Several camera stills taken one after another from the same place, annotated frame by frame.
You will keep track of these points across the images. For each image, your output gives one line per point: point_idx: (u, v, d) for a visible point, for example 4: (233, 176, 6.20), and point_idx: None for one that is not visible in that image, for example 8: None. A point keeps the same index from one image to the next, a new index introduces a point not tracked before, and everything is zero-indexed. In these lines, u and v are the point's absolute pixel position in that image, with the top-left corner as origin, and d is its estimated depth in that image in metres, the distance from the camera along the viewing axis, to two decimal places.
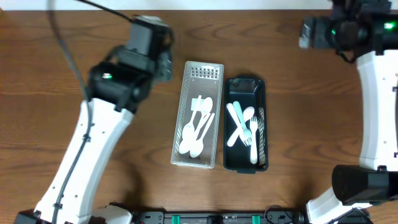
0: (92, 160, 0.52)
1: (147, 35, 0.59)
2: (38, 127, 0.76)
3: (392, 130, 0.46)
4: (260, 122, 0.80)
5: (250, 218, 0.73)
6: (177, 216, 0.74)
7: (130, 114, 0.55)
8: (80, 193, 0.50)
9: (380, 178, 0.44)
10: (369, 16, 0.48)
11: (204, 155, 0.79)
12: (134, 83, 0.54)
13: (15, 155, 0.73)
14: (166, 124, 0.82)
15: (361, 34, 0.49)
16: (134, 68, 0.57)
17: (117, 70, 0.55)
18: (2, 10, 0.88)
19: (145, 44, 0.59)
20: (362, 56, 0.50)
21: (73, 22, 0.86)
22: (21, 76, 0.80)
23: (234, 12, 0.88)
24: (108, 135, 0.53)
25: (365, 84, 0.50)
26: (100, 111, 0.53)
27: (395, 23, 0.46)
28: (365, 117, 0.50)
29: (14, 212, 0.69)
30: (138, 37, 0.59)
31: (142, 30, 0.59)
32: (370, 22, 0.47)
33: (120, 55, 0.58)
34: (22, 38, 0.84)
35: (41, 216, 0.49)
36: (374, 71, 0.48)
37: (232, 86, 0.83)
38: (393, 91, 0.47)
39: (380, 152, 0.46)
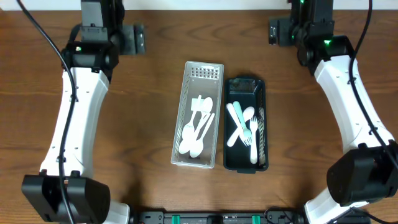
0: (84, 116, 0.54)
1: (97, 6, 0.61)
2: (43, 126, 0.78)
3: (359, 112, 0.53)
4: (260, 122, 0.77)
5: (250, 218, 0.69)
6: (177, 216, 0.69)
7: (106, 79, 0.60)
8: (79, 144, 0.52)
9: (365, 158, 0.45)
10: (314, 42, 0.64)
11: (204, 155, 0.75)
12: (103, 51, 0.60)
13: (20, 152, 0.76)
14: (166, 122, 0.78)
15: (309, 54, 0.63)
16: (98, 42, 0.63)
17: (84, 45, 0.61)
18: (10, 12, 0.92)
19: (98, 15, 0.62)
20: (317, 69, 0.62)
21: (77, 23, 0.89)
22: (25, 76, 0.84)
23: (234, 12, 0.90)
24: (92, 94, 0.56)
25: (326, 85, 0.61)
26: (82, 76, 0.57)
27: (331, 40, 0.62)
28: (335, 111, 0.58)
29: (14, 208, 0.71)
30: (90, 11, 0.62)
31: (91, 4, 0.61)
32: (313, 45, 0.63)
33: (83, 34, 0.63)
34: (28, 39, 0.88)
35: (48, 173, 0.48)
36: (328, 73, 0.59)
37: (232, 86, 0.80)
38: (349, 84, 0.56)
39: (356, 132, 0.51)
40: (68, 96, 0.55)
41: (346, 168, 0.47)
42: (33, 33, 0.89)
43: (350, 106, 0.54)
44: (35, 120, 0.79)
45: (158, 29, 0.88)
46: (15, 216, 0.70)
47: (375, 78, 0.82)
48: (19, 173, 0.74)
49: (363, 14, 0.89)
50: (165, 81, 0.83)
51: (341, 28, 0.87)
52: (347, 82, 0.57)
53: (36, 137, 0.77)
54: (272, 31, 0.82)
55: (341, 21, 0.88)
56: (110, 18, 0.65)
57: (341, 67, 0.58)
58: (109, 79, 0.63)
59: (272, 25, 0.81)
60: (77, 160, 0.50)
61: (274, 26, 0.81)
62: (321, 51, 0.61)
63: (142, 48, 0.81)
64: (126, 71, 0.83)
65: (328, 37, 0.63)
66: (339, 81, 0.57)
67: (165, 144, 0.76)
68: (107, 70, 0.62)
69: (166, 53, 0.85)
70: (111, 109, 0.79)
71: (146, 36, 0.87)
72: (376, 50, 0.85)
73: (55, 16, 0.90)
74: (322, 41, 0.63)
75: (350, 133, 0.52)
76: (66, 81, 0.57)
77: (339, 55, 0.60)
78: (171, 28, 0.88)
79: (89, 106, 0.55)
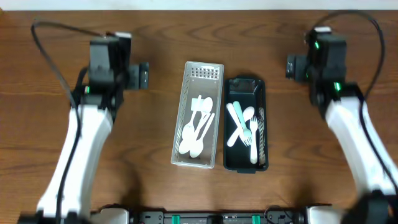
0: (86, 153, 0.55)
1: (106, 51, 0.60)
2: (44, 126, 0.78)
3: (372, 156, 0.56)
4: (260, 122, 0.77)
5: (250, 218, 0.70)
6: (177, 216, 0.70)
7: (110, 119, 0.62)
8: (80, 181, 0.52)
9: (380, 205, 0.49)
10: (326, 87, 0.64)
11: (204, 155, 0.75)
12: (109, 95, 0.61)
13: (21, 153, 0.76)
14: (166, 123, 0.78)
15: (319, 98, 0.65)
16: (105, 84, 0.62)
17: (93, 86, 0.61)
18: (7, 12, 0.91)
19: (107, 60, 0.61)
20: (328, 113, 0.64)
21: (77, 23, 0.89)
22: (25, 76, 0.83)
23: (234, 12, 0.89)
24: (96, 131, 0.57)
25: (336, 129, 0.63)
26: (88, 114, 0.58)
27: (342, 86, 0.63)
28: (345, 149, 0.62)
29: (13, 208, 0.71)
30: (99, 56, 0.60)
31: (99, 48, 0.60)
32: (326, 91, 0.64)
33: (91, 75, 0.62)
34: (27, 39, 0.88)
35: (45, 210, 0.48)
36: (340, 118, 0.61)
37: (232, 86, 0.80)
38: (361, 128, 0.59)
39: (371, 182, 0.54)
40: (73, 132, 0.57)
41: (359, 218, 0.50)
42: (32, 33, 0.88)
43: (363, 150, 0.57)
44: (36, 121, 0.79)
45: (158, 29, 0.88)
46: (16, 216, 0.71)
47: (375, 78, 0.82)
48: (20, 173, 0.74)
49: (364, 14, 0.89)
50: (165, 81, 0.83)
51: (341, 28, 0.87)
52: (359, 126, 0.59)
53: (37, 137, 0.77)
54: (289, 66, 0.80)
55: (341, 21, 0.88)
56: (115, 59, 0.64)
57: (350, 110, 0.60)
58: (114, 119, 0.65)
59: (290, 60, 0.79)
60: (76, 197, 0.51)
61: (291, 62, 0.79)
62: (333, 96, 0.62)
63: (146, 83, 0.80)
64: None
65: (338, 83, 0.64)
66: (348, 121, 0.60)
67: (165, 144, 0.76)
68: (113, 111, 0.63)
69: (167, 53, 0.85)
70: None
71: (147, 36, 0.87)
72: (377, 50, 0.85)
73: (55, 17, 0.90)
74: (333, 86, 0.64)
75: (363, 179, 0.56)
76: (73, 116, 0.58)
77: (349, 98, 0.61)
78: (171, 28, 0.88)
79: (92, 143, 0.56)
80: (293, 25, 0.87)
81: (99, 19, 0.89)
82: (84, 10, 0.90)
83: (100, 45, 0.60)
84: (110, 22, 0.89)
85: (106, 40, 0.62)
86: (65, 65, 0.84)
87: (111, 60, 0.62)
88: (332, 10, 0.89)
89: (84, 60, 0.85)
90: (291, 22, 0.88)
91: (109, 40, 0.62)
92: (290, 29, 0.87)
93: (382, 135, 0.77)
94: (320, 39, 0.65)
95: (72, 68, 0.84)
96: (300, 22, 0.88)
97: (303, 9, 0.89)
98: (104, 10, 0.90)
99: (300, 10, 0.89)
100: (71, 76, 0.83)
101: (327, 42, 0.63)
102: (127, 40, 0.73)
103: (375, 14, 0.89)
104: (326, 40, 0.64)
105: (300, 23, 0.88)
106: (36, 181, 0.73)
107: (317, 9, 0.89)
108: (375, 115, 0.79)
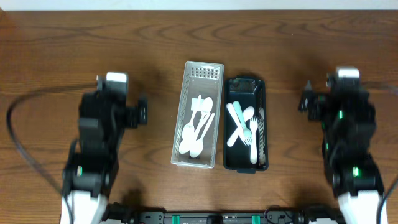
0: None
1: (96, 130, 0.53)
2: (44, 126, 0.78)
3: None
4: (260, 122, 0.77)
5: (250, 218, 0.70)
6: (177, 216, 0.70)
7: (104, 200, 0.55)
8: None
9: None
10: (343, 166, 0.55)
11: (204, 154, 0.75)
12: (105, 171, 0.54)
13: (21, 152, 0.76)
14: (166, 123, 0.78)
15: (334, 180, 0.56)
16: (97, 157, 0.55)
17: (86, 161, 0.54)
18: (7, 12, 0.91)
19: (96, 136, 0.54)
20: (342, 198, 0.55)
21: (77, 23, 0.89)
22: (24, 76, 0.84)
23: (234, 12, 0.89)
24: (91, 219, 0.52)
25: (347, 218, 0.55)
26: (79, 206, 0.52)
27: (361, 172, 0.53)
28: None
29: (13, 208, 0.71)
30: (87, 133, 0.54)
31: (87, 127, 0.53)
32: (342, 171, 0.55)
33: (83, 144, 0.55)
34: (27, 39, 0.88)
35: None
36: (351, 208, 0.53)
37: (232, 86, 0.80)
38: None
39: None
40: None
41: None
42: (32, 33, 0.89)
43: None
44: (36, 121, 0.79)
45: (158, 29, 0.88)
46: (16, 216, 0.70)
47: (375, 78, 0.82)
48: (19, 173, 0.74)
49: (363, 14, 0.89)
50: (165, 81, 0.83)
51: (341, 28, 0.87)
52: None
53: (37, 137, 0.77)
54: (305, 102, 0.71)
55: (341, 21, 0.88)
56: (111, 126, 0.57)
57: (368, 208, 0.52)
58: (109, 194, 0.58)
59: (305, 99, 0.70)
60: None
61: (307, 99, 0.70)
62: (349, 183, 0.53)
63: (145, 117, 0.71)
64: (126, 71, 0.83)
65: (357, 164, 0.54)
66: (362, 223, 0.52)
67: (165, 144, 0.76)
68: (107, 190, 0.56)
69: (167, 53, 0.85)
70: None
71: (147, 36, 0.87)
72: (377, 50, 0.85)
73: (55, 17, 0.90)
74: (350, 169, 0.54)
75: None
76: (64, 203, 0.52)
77: (365, 188, 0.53)
78: (171, 28, 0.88)
79: None
80: (293, 25, 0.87)
81: (98, 19, 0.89)
82: (84, 10, 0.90)
83: (88, 123, 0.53)
84: (110, 22, 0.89)
85: (97, 111, 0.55)
86: (65, 65, 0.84)
87: (102, 137, 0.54)
88: (332, 10, 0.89)
89: (84, 60, 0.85)
90: (291, 22, 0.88)
91: (100, 111, 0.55)
92: (290, 28, 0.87)
93: (382, 135, 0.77)
94: (346, 110, 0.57)
95: (72, 68, 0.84)
96: (300, 21, 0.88)
97: (303, 9, 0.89)
98: (104, 10, 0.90)
99: (300, 10, 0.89)
100: (71, 76, 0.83)
101: (352, 119, 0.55)
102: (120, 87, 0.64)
103: (375, 14, 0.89)
104: (352, 112, 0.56)
105: (300, 22, 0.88)
106: (36, 181, 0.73)
107: (317, 9, 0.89)
108: (375, 115, 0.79)
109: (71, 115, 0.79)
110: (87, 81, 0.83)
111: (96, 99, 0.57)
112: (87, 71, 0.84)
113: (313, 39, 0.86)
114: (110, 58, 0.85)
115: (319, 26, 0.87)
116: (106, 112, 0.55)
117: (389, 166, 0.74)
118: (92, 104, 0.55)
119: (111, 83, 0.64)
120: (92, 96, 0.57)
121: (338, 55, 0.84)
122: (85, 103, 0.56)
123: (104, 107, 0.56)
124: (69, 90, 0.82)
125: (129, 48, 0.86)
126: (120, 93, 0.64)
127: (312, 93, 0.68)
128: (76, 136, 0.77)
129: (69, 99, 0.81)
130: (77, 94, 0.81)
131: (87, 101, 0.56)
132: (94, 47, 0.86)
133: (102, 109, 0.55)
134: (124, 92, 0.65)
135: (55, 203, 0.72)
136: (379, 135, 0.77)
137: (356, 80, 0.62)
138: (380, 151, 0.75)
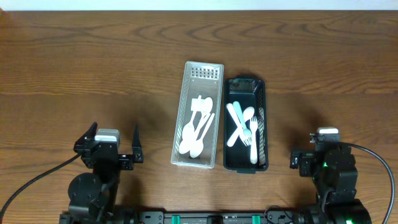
0: None
1: (87, 214, 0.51)
2: (44, 126, 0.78)
3: None
4: (260, 122, 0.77)
5: (250, 218, 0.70)
6: (177, 216, 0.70)
7: None
8: None
9: None
10: (336, 214, 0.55)
11: (204, 155, 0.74)
12: None
13: (21, 152, 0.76)
14: (166, 124, 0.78)
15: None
16: None
17: None
18: (6, 12, 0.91)
19: (89, 217, 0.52)
20: None
21: (77, 23, 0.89)
22: (24, 77, 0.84)
23: (234, 12, 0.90)
24: None
25: None
26: None
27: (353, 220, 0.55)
28: None
29: (13, 208, 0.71)
30: (80, 216, 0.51)
31: (79, 211, 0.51)
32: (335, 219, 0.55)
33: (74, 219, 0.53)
34: (27, 39, 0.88)
35: None
36: None
37: (232, 86, 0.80)
38: None
39: None
40: None
41: None
42: (32, 33, 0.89)
43: None
44: (36, 121, 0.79)
45: (158, 29, 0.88)
46: (16, 216, 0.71)
47: (375, 78, 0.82)
48: (19, 173, 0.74)
49: (363, 15, 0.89)
50: (165, 81, 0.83)
51: (341, 29, 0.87)
52: None
53: (37, 137, 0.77)
54: (294, 160, 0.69)
55: (341, 21, 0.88)
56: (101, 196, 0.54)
57: None
58: None
59: (293, 157, 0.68)
60: None
61: (296, 156, 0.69)
62: None
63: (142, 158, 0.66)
64: (126, 71, 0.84)
65: (349, 214, 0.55)
66: None
67: (165, 144, 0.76)
68: None
69: (167, 53, 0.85)
70: (111, 110, 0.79)
71: (147, 36, 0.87)
72: (376, 50, 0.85)
73: (55, 17, 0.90)
74: (344, 219, 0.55)
75: None
76: None
77: None
78: (171, 28, 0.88)
79: None
80: (293, 25, 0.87)
81: (98, 19, 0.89)
82: (84, 10, 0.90)
83: (79, 209, 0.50)
84: (110, 22, 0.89)
85: (87, 195, 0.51)
86: (65, 66, 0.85)
87: (94, 215, 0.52)
88: (332, 11, 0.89)
89: (84, 60, 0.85)
90: (291, 22, 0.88)
91: (90, 195, 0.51)
92: (290, 29, 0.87)
93: (382, 135, 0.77)
94: (328, 162, 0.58)
95: (71, 69, 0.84)
96: (299, 22, 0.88)
97: (303, 9, 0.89)
98: (104, 11, 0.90)
99: (299, 10, 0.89)
100: (71, 76, 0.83)
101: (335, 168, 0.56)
102: (111, 144, 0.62)
103: (375, 14, 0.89)
104: (335, 162, 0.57)
105: (299, 23, 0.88)
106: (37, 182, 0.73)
107: (317, 9, 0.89)
108: (375, 115, 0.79)
109: (71, 115, 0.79)
110: (87, 81, 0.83)
111: (84, 180, 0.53)
112: (87, 71, 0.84)
113: (313, 39, 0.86)
114: (110, 59, 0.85)
115: (319, 26, 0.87)
116: (96, 193, 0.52)
117: (388, 165, 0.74)
118: (83, 188, 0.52)
119: (101, 142, 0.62)
120: (83, 177, 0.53)
121: (338, 55, 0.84)
122: (74, 186, 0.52)
123: (94, 190, 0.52)
124: (69, 91, 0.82)
125: (129, 48, 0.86)
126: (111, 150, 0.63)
127: (300, 151, 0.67)
128: (76, 136, 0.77)
129: (69, 99, 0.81)
130: (76, 95, 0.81)
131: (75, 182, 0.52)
132: (93, 47, 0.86)
133: (92, 193, 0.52)
134: (115, 148, 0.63)
135: (54, 203, 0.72)
136: (379, 135, 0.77)
137: (337, 136, 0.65)
138: (379, 151, 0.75)
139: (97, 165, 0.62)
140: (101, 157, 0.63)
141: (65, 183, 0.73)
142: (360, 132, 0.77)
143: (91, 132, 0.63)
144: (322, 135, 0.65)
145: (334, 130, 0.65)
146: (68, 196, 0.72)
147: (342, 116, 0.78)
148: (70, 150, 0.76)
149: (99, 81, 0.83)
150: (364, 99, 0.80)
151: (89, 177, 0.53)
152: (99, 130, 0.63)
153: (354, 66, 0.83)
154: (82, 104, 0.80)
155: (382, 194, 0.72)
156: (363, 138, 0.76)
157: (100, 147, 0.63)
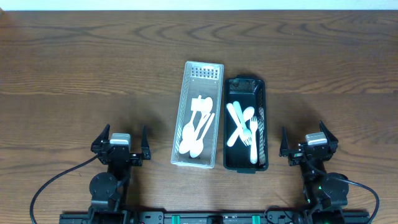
0: None
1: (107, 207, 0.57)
2: (44, 126, 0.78)
3: None
4: (260, 122, 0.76)
5: (250, 218, 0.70)
6: (177, 216, 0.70)
7: None
8: None
9: None
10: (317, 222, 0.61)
11: (204, 154, 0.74)
12: None
13: (21, 153, 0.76)
14: (166, 123, 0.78)
15: None
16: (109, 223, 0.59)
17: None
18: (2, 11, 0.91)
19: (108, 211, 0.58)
20: None
21: (77, 23, 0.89)
22: (23, 77, 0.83)
23: (233, 12, 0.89)
24: None
25: None
26: None
27: None
28: None
29: (13, 209, 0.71)
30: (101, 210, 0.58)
31: (101, 205, 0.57)
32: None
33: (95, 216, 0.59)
34: (25, 39, 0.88)
35: None
36: None
37: (232, 86, 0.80)
38: None
39: None
40: None
41: None
42: (30, 32, 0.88)
43: None
44: (35, 120, 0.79)
45: (158, 29, 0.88)
46: (15, 216, 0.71)
47: (375, 78, 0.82)
48: (20, 173, 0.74)
49: (364, 14, 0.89)
50: (165, 81, 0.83)
51: (341, 28, 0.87)
52: None
53: (37, 137, 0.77)
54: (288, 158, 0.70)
55: (341, 21, 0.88)
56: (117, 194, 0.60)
57: None
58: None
59: (283, 155, 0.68)
60: None
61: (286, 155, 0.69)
62: None
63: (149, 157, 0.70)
64: (126, 71, 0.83)
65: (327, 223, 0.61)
66: None
67: (165, 144, 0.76)
68: None
69: (166, 53, 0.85)
70: (110, 109, 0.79)
71: (146, 36, 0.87)
72: (376, 50, 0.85)
73: (53, 17, 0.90)
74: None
75: None
76: None
77: None
78: (171, 28, 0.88)
79: None
80: (293, 25, 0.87)
81: (98, 18, 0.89)
82: (83, 10, 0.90)
83: (100, 202, 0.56)
84: (109, 22, 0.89)
85: (106, 191, 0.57)
86: (65, 66, 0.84)
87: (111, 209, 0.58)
88: (333, 10, 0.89)
89: (83, 59, 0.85)
90: (291, 22, 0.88)
91: (108, 191, 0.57)
92: (290, 28, 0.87)
93: (382, 135, 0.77)
94: (323, 188, 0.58)
95: (70, 68, 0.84)
96: (299, 21, 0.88)
97: (303, 9, 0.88)
98: (103, 11, 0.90)
99: (299, 10, 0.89)
100: (71, 76, 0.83)
101: (329, 195, 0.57)
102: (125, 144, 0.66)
103: (375, 14, 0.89)
104: (330, 190, 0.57)
105: (299, 22, 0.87)
106: (35, 181, 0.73)
107: (317, 9, 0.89)
108: (375, 115, 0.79)
109: (71, 114, 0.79)
110: (87, 81, 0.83)
111: (102, 179, 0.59)
112: (87, 72, 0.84)
113: (313, 40, 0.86)
114: (110, 59, 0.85)
115: (319, 26, 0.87)
116: (114, 188, 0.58)
117: (388, 165, 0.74)
118: (101, 186, 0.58)
119: (115, 144, 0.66)
120: (100, 175, 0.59)
121: (337, 55, 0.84)
122: (93, 183, 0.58)
123: (112, 186, 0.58)
124: (69, 90, 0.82)
125: (129, 48, 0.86)
126: (124, 152, 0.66)
127: (290, 151, 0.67)
128: (75, 136, 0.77)
129: (68, 99, 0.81)
130: (76, 94, 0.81)
131: (95, 182, 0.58)
132: (92, 46, 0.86)
133: (109, 188, 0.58)
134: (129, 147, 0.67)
135: (55, 203, 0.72)
136: (379, 135, 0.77)
137: (325, 143, 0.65)
138: (379, 150, 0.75)
139: (111, 167, 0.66)
140: (114, 157, 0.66)
141: (64, 183, 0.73)
142: (360, 133, 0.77)
143: (104, 135, 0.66)
144: (311, 145, 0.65)
145: (322, 140, 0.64)
146: (68, 196, 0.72)
147: (342, 116, 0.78)
148: (70, 150, 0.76)
149: (99, 80, 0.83)
150: (364, 99, 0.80)
151: (105, 178, 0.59)
152: (113, 135, 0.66)
153: (354, 66, 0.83)
154: (81, 102, 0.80)
155: (382, 193, 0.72)
156: (363, 138, 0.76)
157: (114, 149, 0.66)
